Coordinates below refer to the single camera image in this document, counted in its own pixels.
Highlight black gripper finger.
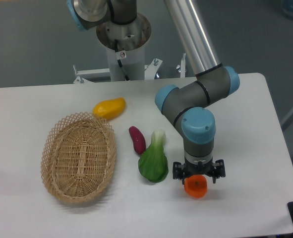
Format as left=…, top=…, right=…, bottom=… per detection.
left=208, top=159, right=226, bottom=184
left=173, top=162, right=190, bottom=185

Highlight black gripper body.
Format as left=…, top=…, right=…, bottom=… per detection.
left=184, top=160, right=214, bottom=178

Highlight orange fruit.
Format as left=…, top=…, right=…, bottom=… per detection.
left=184, top=175, right=208, bottom=198

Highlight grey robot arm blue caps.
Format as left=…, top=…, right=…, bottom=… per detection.
left=67, top=0, right=240, bottom=180

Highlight green bok choy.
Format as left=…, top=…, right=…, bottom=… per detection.
left=138, top=129, right=169, bottom=183

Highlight purple sweet potato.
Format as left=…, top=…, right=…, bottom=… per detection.
left=129, top=126, right=146, bottom=155

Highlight yellow mango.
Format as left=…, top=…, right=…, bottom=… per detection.
left=92, top=97, right=126, bottom=120

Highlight woven wicker basket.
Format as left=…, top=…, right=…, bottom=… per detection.
left=41, top=113, right=117, bottom=204

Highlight white metal base frame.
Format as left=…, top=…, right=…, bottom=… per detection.
left=72, top=52, right=189, bottom=84

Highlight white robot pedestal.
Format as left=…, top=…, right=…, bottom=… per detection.
left=106, top=47, right=145, bottom=81

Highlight black cable on pedestal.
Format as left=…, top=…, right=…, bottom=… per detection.
left=114, top=39, right=130, bottom=81

